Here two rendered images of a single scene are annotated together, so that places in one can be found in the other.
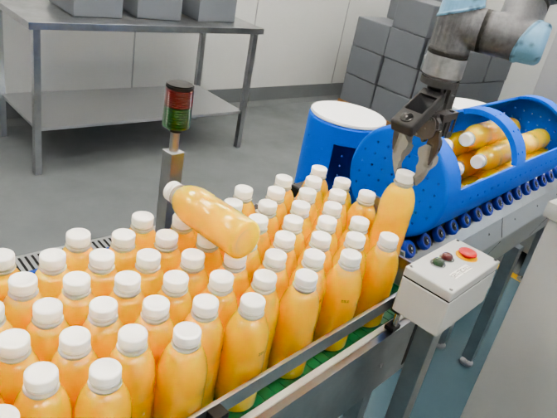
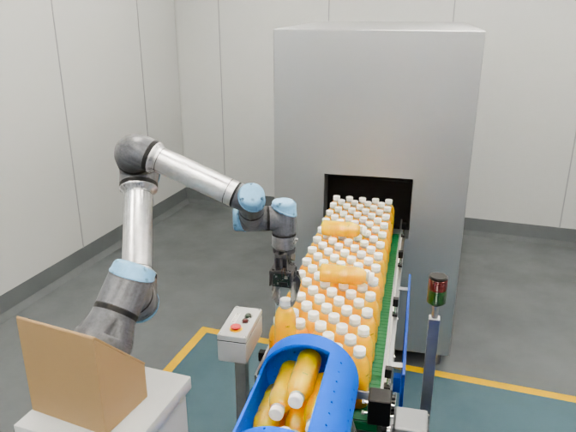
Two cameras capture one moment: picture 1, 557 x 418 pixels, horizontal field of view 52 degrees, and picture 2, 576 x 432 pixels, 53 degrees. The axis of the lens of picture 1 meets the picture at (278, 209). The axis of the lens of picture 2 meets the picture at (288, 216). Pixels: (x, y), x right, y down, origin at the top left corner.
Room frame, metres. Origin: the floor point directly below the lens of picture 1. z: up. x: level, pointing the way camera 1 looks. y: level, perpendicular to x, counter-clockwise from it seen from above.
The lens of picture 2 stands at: (2.60, -0.97, 2.12)
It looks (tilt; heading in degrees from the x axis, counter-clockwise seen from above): 20 degrees down; 154
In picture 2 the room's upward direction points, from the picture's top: straight up
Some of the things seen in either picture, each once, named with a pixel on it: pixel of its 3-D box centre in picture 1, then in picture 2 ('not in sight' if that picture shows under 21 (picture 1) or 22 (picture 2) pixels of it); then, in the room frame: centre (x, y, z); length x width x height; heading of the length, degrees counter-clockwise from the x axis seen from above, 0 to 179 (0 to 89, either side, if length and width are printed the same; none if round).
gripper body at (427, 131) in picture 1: (433, 107); (283, 266); (1.11, -0.26, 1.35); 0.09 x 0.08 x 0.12; 141
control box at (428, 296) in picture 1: (447, 284); (240, 333); (0.97, -0.35, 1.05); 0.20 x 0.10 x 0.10; 141
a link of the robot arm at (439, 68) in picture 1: (442, 66); (285, 241); (1.11, -0.25, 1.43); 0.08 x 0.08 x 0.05
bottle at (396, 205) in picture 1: (391, 220); (285, 328); (1.09, -0.24, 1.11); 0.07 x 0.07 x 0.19
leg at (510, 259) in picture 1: (489, 307); not in sight; (2.08, -0.97, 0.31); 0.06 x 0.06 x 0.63; 51
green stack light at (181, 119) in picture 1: (176, 115); (436, 295); (1.23, 0.27, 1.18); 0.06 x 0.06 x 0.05
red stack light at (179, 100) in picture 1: (178, 96); (437, 283); (1.23, 0.27, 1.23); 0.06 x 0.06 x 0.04
